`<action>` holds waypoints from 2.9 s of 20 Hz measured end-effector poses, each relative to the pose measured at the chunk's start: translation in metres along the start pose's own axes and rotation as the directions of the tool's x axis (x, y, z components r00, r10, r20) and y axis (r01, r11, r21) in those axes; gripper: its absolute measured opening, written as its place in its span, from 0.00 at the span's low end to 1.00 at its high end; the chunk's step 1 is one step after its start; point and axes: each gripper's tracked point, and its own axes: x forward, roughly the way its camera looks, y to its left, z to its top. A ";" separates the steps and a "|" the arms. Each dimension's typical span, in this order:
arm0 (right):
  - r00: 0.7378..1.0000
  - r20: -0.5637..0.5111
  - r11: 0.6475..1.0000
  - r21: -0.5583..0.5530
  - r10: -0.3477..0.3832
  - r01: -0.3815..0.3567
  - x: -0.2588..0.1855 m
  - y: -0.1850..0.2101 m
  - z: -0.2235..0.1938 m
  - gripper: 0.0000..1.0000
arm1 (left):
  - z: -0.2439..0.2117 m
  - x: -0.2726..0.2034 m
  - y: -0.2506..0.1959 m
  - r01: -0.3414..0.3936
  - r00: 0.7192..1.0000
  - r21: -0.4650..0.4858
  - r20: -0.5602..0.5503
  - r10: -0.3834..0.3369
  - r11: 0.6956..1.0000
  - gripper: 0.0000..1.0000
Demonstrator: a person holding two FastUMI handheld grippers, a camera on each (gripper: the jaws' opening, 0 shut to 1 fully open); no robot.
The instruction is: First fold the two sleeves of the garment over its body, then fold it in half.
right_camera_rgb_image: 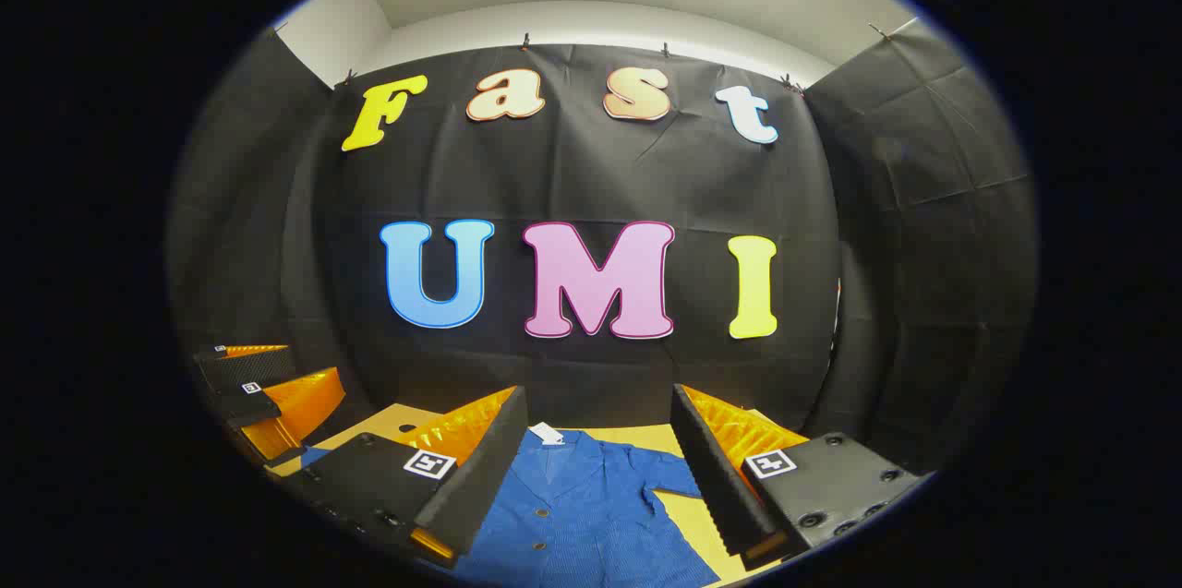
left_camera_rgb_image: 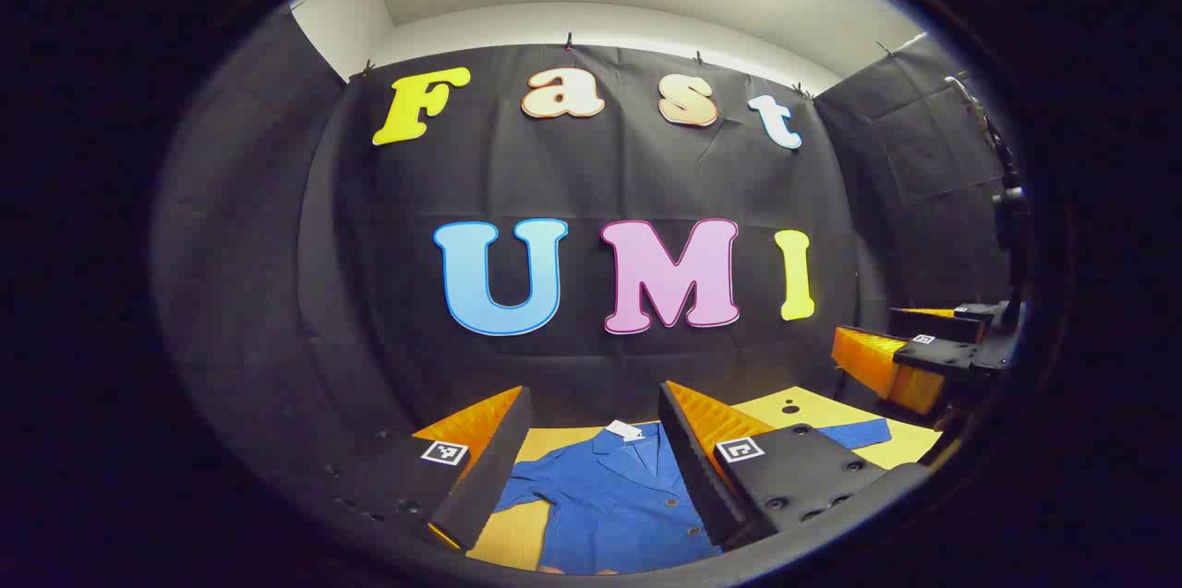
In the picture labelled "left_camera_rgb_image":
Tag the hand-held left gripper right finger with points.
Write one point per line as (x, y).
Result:
(693, 468)

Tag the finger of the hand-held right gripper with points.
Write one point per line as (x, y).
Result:
(933, 322)
(942, 355)

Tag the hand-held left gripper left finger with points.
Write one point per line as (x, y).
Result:
(489, 477)

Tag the black backdrop cloth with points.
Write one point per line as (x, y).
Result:
(591, 168)

